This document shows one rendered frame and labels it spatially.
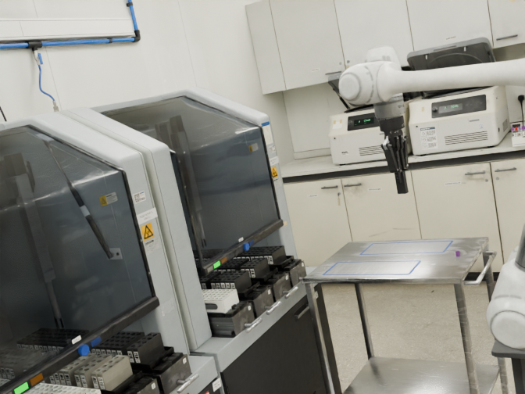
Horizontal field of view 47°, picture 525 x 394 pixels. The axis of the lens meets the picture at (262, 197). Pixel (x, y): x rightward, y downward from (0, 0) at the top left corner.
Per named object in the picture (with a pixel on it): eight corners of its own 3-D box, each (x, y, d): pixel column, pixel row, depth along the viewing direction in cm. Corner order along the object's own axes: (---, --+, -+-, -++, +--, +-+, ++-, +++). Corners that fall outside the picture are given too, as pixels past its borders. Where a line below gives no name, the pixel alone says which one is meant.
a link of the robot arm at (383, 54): (378, 98, 190) (359, 104, 179) (369, 48, 187) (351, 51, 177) (411, 92, 183) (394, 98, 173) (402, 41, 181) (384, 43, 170)
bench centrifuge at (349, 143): (331, 167, 439) (315, 78, 428) (363, 151, 490) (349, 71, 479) (406, 159, 409) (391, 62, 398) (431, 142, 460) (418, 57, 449)
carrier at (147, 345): (160, 349, 193) (155, 331, 192) (165, 349, 192) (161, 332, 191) (136, 367, 183) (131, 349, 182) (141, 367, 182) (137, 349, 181)
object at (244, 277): (248, 284, 239) (244, 270, 238) (251, 284, 238) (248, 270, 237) (232, 295, 230) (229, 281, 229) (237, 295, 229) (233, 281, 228)
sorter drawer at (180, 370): (15, 381, 214) (8, 357, 212) (45, 362, 225) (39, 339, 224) (176, 399, 176) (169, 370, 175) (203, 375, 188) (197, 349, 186)
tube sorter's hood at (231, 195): (100, 278, 238) (58, 119, 227) (190, 232, 289) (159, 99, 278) (205, 277, 211) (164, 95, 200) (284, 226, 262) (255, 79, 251)
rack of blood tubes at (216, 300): (162, 315, 230) (158, 299, 229) (177, 304, 239) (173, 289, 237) (226, 316, 215) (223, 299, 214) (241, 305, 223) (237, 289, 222)
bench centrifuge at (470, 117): (412, 158, 408) (395, 55, 396) (433, 141, 461) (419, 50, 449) (499, 147, 380) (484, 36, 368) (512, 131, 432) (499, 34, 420)
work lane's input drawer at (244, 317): (96, 331, 248) (91, 310, 246) (119, 316, 259) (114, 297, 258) (246, 337, 210) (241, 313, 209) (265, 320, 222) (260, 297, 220)
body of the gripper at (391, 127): (394, 117, 178) (399, 148, 180) (408, 112, 184) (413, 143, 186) (373, 120, 183) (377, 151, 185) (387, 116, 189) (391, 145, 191)
